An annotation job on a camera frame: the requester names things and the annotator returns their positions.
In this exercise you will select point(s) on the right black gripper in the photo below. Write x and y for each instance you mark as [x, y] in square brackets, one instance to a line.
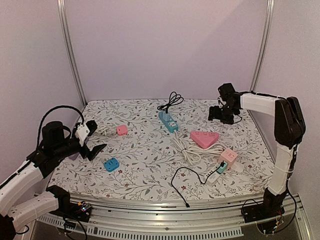
[222, 115]

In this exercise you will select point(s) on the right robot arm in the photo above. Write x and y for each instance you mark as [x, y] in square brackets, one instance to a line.
[288, 130]

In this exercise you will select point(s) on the light blue charger plug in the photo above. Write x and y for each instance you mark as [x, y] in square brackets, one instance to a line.
[166, 116]

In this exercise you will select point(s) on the aluminium front rail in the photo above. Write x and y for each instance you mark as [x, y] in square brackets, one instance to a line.
[211, 219]

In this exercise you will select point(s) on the aluminium frame post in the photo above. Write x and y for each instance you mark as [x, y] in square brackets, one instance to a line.
[61, 7]
[263, 44]

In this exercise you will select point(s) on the floral table mat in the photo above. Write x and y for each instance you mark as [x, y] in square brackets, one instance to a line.
[150, 167]

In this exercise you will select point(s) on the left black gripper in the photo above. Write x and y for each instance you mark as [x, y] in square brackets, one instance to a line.
[92, 153]

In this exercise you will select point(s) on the purple power strip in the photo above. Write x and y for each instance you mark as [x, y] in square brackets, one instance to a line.
[73, 157]

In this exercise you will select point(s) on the pink power strip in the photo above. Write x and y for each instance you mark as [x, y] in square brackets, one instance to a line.
[204, 139]

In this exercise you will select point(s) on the blue plug adapter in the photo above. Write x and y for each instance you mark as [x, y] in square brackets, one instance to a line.
[111, 164]

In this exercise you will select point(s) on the white square adapter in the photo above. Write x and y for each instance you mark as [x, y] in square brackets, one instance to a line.
[238, 167]

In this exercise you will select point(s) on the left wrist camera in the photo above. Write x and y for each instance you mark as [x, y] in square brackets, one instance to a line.
[84, 130]

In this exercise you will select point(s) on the teal small adapter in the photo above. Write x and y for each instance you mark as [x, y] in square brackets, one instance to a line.
[222, 167]

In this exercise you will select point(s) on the right aluminium frame post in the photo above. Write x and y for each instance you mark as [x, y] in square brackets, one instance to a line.
[263, 44]

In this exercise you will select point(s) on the pink flat plug adapter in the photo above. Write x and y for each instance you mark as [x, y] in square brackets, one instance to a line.
[122, 130]

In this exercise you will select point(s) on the white power strip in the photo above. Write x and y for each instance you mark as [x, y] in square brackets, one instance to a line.
[211, 177]

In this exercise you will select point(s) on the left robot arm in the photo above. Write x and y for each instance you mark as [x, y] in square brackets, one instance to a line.
[55, 142]

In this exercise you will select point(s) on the pink cube socket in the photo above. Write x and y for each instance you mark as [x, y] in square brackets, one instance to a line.
[228, 156]

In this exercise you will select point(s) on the teal power strip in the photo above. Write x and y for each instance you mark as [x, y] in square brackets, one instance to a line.
[171, 125]

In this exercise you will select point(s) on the left aluminium frame post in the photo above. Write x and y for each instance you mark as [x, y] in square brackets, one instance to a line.
[61, 7]

